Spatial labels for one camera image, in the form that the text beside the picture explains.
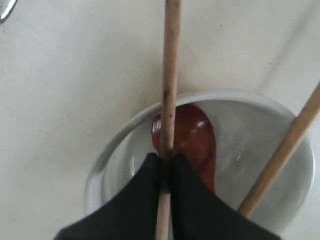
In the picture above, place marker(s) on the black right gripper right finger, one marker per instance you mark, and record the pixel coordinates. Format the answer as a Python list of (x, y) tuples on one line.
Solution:
[(198, 214)]

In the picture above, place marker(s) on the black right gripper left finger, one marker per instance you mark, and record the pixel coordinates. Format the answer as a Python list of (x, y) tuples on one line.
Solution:
[(130, 215)]

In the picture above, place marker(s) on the red-brown wooden spoon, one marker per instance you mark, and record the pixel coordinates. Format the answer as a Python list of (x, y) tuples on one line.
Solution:
[(195, 138)]

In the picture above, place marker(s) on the white speckled bowl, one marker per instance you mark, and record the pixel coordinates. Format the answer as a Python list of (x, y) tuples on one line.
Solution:
[(248, 128)]

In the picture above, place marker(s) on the wooden chopstick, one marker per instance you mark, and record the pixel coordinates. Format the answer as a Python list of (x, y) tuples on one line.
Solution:
[(172, 27), (282, 155)]

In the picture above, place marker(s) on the silver metal fork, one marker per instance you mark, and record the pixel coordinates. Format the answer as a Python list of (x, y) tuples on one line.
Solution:
[(6, 8)]

